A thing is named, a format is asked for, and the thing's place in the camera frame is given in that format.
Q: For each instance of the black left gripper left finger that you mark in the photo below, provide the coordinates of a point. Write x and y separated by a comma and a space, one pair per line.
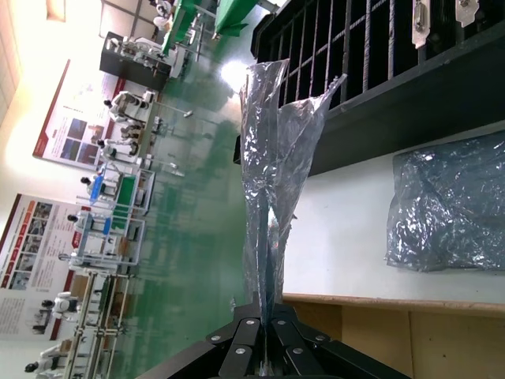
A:
233, 347

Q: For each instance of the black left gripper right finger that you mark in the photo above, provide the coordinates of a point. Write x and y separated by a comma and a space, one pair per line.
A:
307, 355

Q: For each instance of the crinkled grey antistatic bag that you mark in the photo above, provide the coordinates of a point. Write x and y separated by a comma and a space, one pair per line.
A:
264, 177

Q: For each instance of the brown cardboard box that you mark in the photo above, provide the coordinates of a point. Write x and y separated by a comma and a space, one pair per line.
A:
434, 339

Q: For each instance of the black slotted plastic container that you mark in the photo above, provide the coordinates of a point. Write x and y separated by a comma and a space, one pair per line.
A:
375, 138

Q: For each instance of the metal conveyor rack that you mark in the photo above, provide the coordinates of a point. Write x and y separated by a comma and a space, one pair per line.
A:
98, 327

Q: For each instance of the white humanoid robot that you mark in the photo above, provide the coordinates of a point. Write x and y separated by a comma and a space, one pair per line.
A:
126, 104
118, 144
63, 304

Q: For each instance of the empty grey antistatic bag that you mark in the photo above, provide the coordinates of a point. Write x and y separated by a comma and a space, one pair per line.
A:
446, 213

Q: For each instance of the black cabinet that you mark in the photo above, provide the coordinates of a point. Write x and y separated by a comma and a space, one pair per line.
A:
118, 63

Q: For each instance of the green table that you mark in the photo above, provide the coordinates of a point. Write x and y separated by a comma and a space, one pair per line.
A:
230, 17
177, 19

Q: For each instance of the white frame workstation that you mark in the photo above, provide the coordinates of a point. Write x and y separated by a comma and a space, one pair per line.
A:
126, 189
110, 241

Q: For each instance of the wall poster with grey photos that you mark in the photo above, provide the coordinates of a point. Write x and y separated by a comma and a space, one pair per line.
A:
35, 256

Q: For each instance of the wall poster with red photos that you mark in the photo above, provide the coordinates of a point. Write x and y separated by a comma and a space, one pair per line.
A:
75, 126

